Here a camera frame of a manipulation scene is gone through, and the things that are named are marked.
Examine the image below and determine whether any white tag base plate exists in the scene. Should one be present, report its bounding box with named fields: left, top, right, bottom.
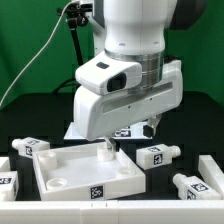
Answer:
left=64, top=122, right=146, bottom=140

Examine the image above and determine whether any white left fence bar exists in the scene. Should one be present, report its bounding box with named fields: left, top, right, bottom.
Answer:
left=0, top=157, right=10, bottom=172

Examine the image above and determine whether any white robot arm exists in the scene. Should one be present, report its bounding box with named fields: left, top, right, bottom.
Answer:
left=74, top=0, right=208, bottom=154

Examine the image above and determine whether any white square tabletop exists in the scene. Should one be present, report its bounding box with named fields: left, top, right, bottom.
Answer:
left=33, top=142, right=146, bottom=201

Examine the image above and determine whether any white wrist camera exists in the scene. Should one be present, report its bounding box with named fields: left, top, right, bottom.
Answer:
left=75, top=61, right=142, bottom=95

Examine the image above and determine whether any black camera stand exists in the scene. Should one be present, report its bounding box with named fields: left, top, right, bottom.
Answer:
left=57, top=0, right=92, bottom=66

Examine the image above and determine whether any white cable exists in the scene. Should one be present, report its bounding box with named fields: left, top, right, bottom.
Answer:
left=0, top=0, right=75, bottom=107

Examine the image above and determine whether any white right fence bar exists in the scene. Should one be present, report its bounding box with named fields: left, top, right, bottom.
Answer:
left=198, top=155, right=224, bottom=200

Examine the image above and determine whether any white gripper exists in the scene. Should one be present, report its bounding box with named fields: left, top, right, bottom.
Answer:
left=73, top=60, right=183, bottom=153

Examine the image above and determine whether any white front fence bar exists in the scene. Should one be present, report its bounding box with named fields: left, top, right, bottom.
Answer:
left=0, top=200, right=224, bottom=224

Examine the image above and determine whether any white fence bar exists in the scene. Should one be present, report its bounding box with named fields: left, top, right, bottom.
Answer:
left=0, top=157, right=10, bottom=172
left=0, top=200, right=224, bottom=224
left=198, top=155, right=224, bottom=200

